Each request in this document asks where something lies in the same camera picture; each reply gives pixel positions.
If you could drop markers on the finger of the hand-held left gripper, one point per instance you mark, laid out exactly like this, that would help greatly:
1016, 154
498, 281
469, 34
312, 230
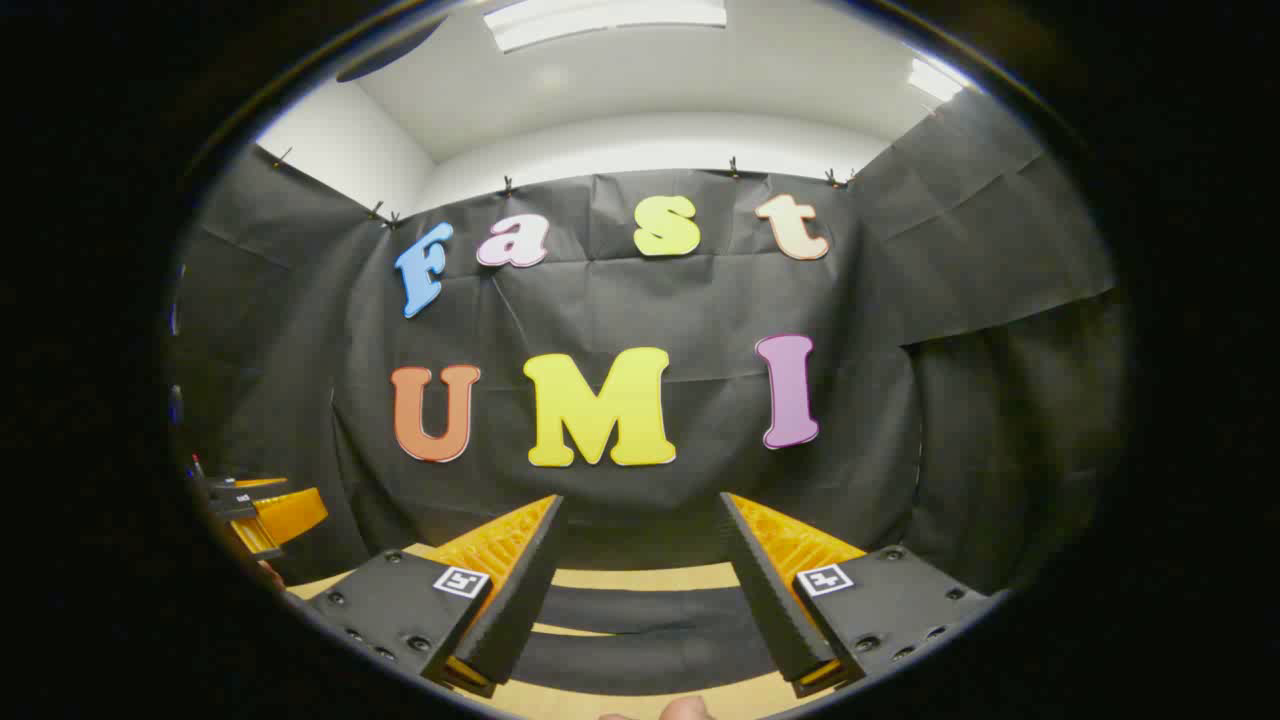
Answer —
235, 491
290, 515

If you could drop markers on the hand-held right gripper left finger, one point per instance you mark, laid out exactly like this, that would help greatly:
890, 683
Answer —
525, 600

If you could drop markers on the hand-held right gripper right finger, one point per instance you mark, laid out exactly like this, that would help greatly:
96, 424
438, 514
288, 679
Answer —
770, 610

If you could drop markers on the black jeans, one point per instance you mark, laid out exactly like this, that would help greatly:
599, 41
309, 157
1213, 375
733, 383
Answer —
650, 660

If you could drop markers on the black backdrop cloth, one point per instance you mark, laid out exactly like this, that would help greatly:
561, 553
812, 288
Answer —
650, 300

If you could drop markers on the small ceiling light panel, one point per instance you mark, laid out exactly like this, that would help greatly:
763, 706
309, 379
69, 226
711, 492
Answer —
932, 80

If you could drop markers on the long ceiling light panel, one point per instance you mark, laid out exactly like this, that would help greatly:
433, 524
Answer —
600, 20

